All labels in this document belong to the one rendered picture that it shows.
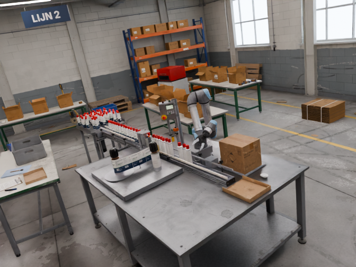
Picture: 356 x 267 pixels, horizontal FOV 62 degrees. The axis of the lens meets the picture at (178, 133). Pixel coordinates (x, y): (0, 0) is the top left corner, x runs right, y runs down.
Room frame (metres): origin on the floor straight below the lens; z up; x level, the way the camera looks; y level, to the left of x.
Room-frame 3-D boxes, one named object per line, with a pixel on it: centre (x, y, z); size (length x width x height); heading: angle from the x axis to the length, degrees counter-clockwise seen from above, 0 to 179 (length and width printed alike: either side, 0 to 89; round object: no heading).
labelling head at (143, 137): (3.28, 0.39, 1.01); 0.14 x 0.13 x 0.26; 34
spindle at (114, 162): (2.79, 0.67, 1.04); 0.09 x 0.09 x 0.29
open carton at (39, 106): (7.65, 3.40, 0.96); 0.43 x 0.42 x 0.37; 111
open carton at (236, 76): (7.05, -1.60, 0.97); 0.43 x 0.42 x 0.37; 110
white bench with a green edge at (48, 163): (3.88, 2.17, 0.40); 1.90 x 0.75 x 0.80; 23
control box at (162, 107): (3.12, 0.07, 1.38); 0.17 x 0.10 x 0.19; 89
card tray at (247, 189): (2.15, -0.48, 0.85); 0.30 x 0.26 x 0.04; 34
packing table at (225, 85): (7.63, -1.34, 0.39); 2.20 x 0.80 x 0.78; 23
